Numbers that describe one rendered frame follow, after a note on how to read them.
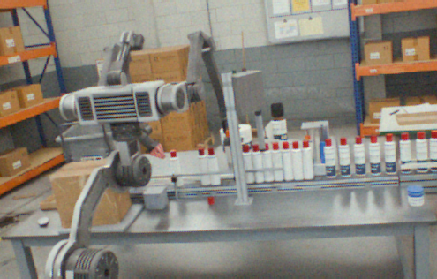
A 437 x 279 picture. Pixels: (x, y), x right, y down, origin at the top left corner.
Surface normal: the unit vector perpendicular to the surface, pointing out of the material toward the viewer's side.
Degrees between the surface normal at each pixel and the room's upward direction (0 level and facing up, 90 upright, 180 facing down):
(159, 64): 90
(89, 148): 94
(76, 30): 90
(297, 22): 90
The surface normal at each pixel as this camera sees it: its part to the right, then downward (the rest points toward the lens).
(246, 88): 0.69, 0.09
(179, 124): -0.21, 0.29
